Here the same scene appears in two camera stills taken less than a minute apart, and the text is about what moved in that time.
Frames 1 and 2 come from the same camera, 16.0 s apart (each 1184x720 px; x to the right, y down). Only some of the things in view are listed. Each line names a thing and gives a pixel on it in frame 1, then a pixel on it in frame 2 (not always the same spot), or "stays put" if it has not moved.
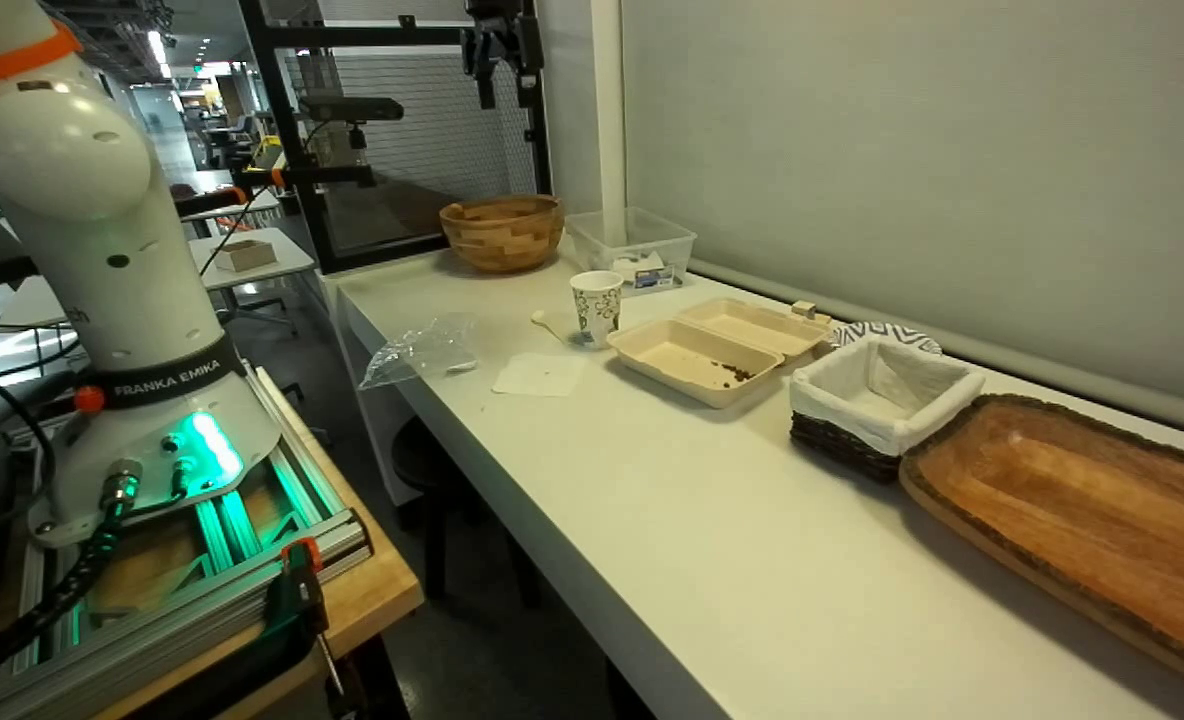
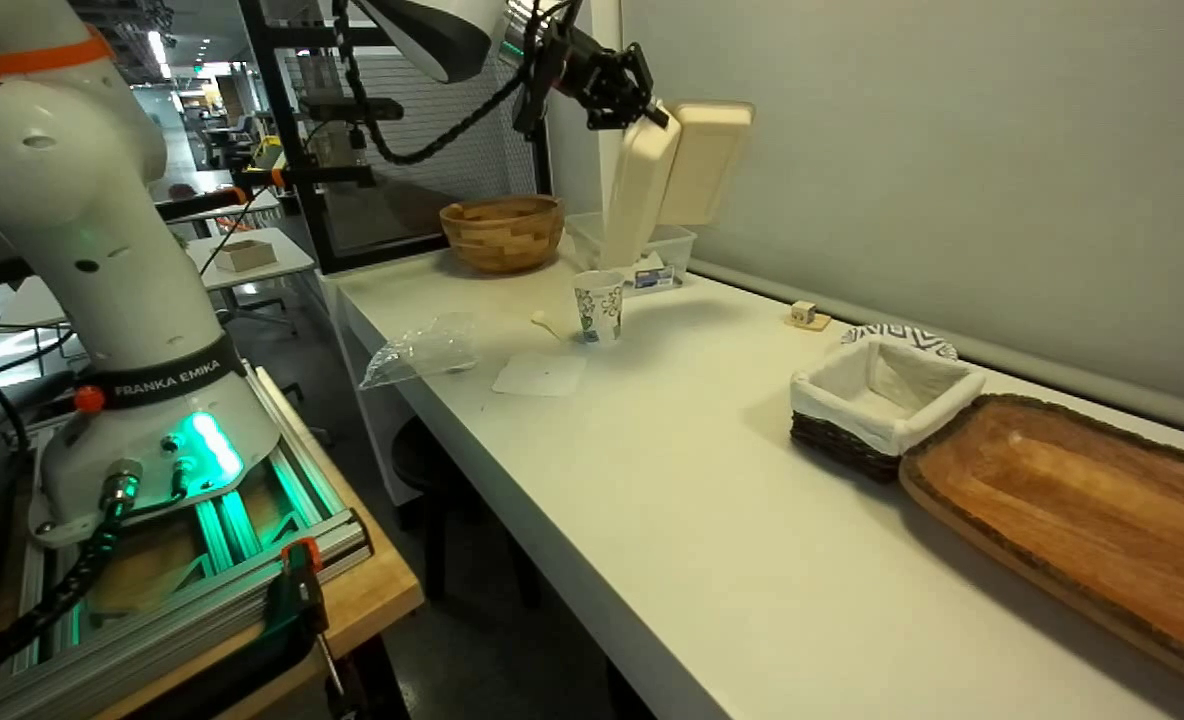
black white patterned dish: [887, 328] stays put
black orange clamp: [298, 606] stays put
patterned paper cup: [592, 306] stays put
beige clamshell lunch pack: [722, 347] -> [666, 177]
